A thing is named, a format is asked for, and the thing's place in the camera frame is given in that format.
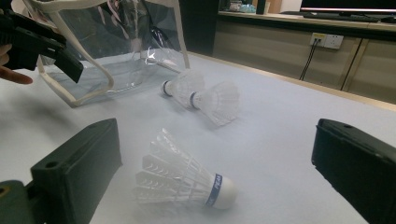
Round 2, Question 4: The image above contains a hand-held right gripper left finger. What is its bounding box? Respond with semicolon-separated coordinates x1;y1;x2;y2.
30;118;123;224

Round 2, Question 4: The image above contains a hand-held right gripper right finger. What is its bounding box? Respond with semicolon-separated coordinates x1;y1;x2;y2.
311;118;396;224

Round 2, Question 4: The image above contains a clear plastic bag beige trim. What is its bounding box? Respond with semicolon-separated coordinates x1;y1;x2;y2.
21;0;191;108

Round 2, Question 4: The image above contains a white feather shuttlecock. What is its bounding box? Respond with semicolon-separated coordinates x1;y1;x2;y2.
188;80;241;127
133;128;238;211
160;68;207;108

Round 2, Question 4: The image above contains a white tabletop board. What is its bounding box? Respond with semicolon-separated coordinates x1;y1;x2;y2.
0;50;396;224

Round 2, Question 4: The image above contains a beige cabinet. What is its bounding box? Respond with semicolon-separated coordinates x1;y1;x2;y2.
213;10;396;105

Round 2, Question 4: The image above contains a black keyboard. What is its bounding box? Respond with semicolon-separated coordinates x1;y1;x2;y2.
279;10;382;23

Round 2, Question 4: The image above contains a black monitor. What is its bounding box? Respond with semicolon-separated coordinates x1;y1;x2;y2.
300;0;396;15

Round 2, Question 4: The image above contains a black power cable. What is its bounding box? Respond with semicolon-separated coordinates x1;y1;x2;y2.
299;37;321;81

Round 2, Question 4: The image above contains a white wall socket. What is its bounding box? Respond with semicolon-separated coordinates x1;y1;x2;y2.
309;32;345;50

